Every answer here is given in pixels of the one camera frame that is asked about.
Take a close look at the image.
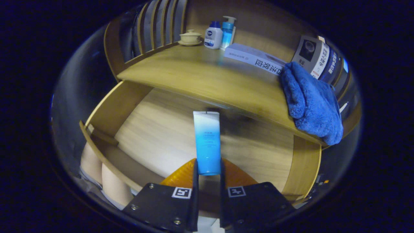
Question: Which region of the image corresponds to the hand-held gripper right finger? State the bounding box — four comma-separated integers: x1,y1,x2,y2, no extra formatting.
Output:
219,158,296,233

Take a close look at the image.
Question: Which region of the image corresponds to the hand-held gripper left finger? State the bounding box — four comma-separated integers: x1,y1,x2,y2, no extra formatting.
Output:
122,158,199,233

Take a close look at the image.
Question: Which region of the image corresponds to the blue white tube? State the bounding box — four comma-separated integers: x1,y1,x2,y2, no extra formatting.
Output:
193,111,222,176

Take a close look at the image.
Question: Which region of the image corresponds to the wooden drawer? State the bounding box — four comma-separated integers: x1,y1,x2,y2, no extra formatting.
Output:
79,80,322,207

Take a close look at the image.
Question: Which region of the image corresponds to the wooden countertop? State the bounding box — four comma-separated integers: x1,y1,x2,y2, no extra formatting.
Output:
117,44,327,146

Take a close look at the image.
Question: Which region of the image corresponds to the person's right leg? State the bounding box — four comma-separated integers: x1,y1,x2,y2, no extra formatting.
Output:
101,163,134,207

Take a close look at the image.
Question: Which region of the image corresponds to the person's leg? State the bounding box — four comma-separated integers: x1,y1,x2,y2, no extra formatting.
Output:
80,142,103,185
101,163,134,207

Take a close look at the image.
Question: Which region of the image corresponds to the person's left leg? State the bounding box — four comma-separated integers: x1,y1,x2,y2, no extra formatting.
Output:
80,142,103,185

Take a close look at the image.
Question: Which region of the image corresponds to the blue folded towel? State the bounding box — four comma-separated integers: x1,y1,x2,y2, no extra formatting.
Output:
280,61,344,146

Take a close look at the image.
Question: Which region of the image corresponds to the pale grey lying book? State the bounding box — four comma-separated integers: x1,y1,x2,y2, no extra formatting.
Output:
224,43,287,76

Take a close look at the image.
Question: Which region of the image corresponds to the beige lidded teacup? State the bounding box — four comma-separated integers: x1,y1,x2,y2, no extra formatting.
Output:
178,29,202,46

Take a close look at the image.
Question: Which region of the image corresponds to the white bottle blue cap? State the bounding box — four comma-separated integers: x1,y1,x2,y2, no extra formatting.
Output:
204,21,223,50

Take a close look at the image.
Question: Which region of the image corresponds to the blue pump bottle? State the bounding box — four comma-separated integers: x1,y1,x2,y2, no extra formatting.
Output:
221,16,237,50

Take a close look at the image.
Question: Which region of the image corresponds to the white grey standing book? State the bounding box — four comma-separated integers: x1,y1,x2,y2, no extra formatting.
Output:
291,35,330,80

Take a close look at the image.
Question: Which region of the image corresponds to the dark blue standing book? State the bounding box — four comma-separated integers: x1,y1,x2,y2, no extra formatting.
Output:
325,49,340,84

